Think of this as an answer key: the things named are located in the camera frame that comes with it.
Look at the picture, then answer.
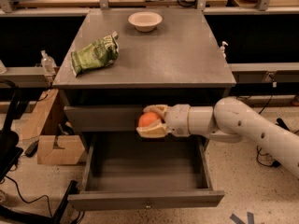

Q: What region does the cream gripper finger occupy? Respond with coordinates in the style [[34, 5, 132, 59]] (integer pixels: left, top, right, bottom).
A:
[[143, 105, 169, 119], [136, 119, 167, 138]]

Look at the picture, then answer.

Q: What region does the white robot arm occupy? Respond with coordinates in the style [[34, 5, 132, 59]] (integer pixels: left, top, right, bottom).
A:
[[136, 97, 299, 177]]

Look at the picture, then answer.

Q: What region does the orange fruit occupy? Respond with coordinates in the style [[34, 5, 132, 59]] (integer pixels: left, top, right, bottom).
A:
[[138, 112, 160, 127]]

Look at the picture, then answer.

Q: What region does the black chair base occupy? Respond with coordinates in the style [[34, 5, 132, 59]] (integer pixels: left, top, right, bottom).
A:
[[0, 79, 85, 224]]

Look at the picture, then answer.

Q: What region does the green chip bag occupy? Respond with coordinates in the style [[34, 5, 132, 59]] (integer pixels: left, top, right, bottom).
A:
[[71, 32, 119, 77]]

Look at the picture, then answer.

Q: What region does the clear sanitizer bottle left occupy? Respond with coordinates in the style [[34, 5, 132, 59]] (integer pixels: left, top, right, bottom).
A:
[[41, 50, 56, 74]]

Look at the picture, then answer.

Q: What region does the small pump bottle right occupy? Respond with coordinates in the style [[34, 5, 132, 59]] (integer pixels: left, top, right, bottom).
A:
[[220, 41, 228, 59]]

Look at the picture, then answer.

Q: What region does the grey drawer cabinet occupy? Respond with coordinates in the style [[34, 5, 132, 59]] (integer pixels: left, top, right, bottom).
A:
[[53, 8, 235, 146]]

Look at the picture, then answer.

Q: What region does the grey top drawer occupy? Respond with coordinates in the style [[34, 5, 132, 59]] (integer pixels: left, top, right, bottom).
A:
[[64, 103, 226, 133]]

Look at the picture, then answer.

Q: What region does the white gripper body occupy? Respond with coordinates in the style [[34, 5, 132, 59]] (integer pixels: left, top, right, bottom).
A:
[[164, 105, 191, 137]]

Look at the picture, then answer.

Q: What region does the open grey middle drawer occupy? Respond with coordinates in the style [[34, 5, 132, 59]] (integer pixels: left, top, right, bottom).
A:
[[68, 132, 224, 211]]

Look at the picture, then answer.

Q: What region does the white paper bowl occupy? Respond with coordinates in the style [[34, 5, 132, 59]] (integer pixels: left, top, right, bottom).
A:
[[128, 12, 163, 33]]

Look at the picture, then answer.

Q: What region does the cardboard box on floor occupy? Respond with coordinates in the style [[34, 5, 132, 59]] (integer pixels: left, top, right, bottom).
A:
[[21, 89, 86, 165]]

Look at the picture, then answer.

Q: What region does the black power adapter left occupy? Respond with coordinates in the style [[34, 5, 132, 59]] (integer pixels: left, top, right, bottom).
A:
[[24, 141, 38, 157]]

